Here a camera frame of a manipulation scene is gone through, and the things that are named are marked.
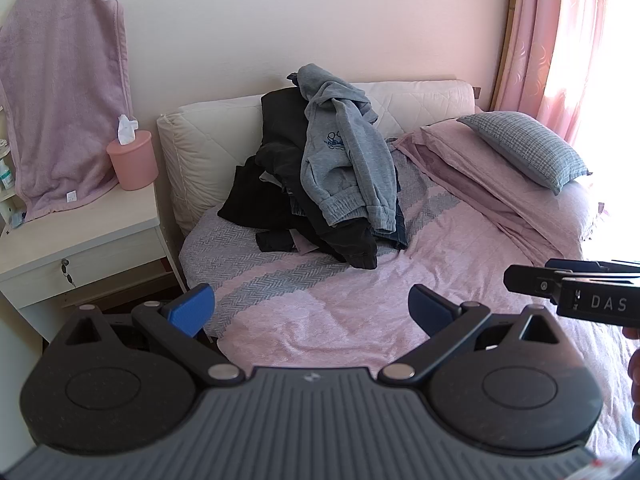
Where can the grey checkered pillow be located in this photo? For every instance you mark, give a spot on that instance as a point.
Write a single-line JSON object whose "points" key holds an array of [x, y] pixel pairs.
{"points": [[530, 147]]}

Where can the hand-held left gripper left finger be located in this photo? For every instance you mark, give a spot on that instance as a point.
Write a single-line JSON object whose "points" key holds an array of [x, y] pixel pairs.
{"points": [[190, 310]]}

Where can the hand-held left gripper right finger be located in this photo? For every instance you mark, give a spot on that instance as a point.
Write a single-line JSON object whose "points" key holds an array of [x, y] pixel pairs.
{"points": [[430, 310]]}

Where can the pink pillow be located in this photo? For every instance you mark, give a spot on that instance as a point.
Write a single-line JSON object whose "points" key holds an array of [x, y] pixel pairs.
{"points": [[475, 185]]}

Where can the pink round tissue box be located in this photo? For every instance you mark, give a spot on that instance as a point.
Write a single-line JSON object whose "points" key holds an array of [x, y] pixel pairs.
{"points": [[134, 165]]}

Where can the grey sweatpants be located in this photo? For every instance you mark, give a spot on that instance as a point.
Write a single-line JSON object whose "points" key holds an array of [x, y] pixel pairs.
{"points": [[345, 160]]}

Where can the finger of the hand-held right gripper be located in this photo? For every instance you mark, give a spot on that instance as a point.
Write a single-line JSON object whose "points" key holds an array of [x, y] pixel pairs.
{"points": [[530, 282], [590, 266]]}

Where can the pink towel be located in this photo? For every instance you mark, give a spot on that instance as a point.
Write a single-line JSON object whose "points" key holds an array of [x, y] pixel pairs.
{"points": [[65, 85]]}

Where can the white bottle green label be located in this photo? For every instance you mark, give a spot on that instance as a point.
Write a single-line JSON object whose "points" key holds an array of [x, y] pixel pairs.
{"points": [[4, 175]]}

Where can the white tissue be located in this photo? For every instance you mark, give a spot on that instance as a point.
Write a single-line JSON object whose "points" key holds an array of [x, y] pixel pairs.
{"points": [[127, 127]]}

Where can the white nightstand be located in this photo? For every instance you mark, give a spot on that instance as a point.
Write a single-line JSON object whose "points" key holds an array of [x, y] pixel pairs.
{"points": [[90, 225]]}

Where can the pink curtain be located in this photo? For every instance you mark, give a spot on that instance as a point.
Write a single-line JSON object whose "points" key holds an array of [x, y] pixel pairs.
{"points": [[550, 35]]}

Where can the pink grey herringbone bed blanket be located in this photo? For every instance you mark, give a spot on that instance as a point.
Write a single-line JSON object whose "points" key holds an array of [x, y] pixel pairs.
{"points": [[350, 305]]}

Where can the black jacket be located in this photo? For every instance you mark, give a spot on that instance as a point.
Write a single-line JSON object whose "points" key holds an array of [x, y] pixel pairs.
{"points": [[280, 125]]}

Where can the cream quilted headboard cushion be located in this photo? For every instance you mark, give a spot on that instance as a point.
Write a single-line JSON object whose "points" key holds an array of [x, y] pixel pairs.
{"points": [[210, 150]]}

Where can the drawer keys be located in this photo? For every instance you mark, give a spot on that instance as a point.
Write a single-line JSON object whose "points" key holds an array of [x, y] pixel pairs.
{"points": [[67, 272]]}

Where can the person's right hand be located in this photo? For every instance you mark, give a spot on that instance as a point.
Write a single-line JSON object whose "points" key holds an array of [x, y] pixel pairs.
{"points": [[635, 380]]}

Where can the black pants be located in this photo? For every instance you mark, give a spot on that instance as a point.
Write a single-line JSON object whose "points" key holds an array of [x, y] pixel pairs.
{"points": [[345, 242]]}

